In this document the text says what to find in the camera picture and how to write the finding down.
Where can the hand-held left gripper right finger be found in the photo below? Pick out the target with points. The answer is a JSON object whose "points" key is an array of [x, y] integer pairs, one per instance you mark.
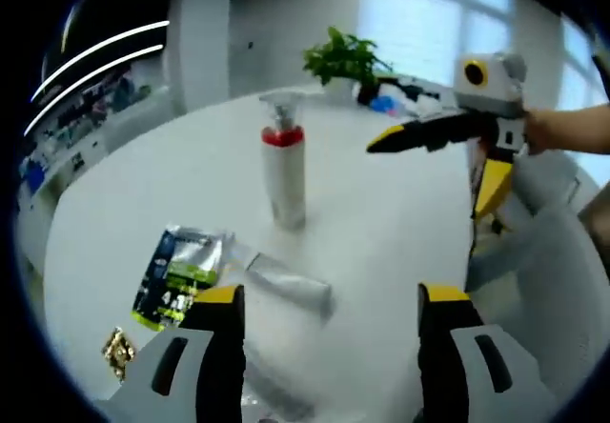
{"points": [[491, 375]]}

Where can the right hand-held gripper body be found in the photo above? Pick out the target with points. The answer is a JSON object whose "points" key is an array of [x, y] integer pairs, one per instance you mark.
{"points": [[500, 89]]}

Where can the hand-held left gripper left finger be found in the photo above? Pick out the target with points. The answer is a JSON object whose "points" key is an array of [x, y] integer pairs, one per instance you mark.
{"points": [[162, 375]]}

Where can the silver green skincare sachet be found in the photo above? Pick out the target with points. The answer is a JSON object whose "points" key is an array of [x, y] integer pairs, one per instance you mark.
{"points": [[183, 261]]}

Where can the red-collared white skincare bottle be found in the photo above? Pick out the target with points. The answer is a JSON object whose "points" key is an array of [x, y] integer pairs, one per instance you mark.
{"points": [[286, 180]]}

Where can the white skincare tube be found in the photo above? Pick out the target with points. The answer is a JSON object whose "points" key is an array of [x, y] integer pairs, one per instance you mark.
{"points": [[290, 287]]}

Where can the person's right hand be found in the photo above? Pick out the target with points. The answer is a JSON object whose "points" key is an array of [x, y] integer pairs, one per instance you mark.
{"points": [[541, 130]]}

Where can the black bundle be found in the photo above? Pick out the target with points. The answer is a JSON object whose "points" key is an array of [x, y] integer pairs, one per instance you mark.
{"points": [[410, 92]]}

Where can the small gold foil packet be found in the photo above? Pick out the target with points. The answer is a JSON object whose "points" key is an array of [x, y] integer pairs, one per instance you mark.
{"points": [[116, 351]]}

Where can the blue plastic bag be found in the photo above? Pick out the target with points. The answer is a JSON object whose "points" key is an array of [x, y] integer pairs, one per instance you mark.
{"points": [[383, 105]]}

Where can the large window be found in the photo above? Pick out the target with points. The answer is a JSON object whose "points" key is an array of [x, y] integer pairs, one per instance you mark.
{"points": [[429, 18]]}

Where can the potted green plant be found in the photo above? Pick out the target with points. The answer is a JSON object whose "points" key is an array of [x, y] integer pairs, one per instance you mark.
{"points": [[343, 61]]}

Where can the white office counter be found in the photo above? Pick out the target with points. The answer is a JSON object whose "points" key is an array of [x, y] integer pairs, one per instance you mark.
{"points": [[81, 156]]}

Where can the thin ceiling light strip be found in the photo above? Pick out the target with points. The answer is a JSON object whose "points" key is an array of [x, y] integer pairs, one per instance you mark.
{"points": [[90, 85], [95, 47]]}

